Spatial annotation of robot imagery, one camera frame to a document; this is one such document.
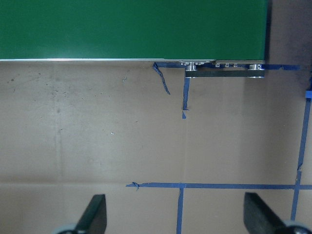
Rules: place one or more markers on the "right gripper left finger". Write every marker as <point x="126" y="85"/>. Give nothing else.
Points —
<point x="94" y="218"/>

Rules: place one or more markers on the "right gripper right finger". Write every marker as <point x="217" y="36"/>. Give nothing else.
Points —
<point x="259" y="218"/>

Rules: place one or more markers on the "green conveyor belt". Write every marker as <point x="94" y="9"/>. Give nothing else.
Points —
<point x="222" y="31"/>

